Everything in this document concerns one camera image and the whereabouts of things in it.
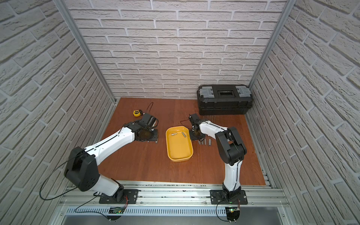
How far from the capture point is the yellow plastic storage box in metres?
0.86

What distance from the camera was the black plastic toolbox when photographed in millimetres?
1000

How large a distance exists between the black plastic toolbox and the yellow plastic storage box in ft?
0.76
